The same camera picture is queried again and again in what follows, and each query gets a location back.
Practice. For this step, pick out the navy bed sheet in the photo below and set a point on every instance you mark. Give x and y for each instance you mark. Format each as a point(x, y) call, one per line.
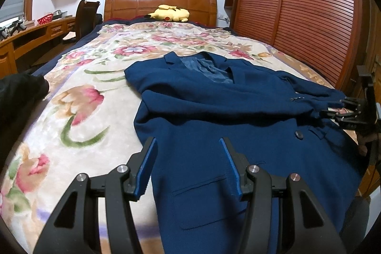
point(59, 57)

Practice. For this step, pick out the yellow plush toy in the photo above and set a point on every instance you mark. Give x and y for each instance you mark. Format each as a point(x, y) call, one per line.
point(169, 13)

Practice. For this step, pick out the red basket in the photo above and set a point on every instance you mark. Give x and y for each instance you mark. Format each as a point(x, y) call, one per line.
point(45, 19)

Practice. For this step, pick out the black cloth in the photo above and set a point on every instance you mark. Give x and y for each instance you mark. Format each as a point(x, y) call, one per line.
point(18, 99)

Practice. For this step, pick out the black device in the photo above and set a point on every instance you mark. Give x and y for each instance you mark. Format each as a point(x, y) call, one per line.
point(13, 27)

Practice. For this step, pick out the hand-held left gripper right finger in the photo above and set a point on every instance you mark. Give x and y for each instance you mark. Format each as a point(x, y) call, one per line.
point(230, 164)

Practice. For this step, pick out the floral blanket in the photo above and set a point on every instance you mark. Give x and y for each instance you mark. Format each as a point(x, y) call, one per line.
point(89, 129)

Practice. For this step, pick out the wooden louvered wardrobe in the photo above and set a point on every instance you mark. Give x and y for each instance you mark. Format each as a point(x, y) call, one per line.
point(297, 4)

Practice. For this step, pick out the wooden desk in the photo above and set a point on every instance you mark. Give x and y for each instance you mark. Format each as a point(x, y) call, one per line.
point(35, 33)

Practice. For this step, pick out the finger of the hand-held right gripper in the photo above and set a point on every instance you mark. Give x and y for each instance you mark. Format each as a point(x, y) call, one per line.
point(342, 118)
point(351, 103)

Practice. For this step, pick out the wooden bed headboard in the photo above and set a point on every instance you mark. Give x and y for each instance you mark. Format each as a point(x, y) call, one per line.
point(134, 4)

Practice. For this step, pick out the person's right hand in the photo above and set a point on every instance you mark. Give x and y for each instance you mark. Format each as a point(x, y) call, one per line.
point(365, 141)

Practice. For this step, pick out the navy blue suit jacket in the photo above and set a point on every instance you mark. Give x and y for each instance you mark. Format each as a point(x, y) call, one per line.
point(208, 111)

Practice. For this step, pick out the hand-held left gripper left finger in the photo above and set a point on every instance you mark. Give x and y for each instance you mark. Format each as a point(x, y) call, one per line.
point(147, 167)

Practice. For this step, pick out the dark desk chair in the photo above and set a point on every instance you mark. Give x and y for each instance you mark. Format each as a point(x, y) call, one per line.
point(86, 16)

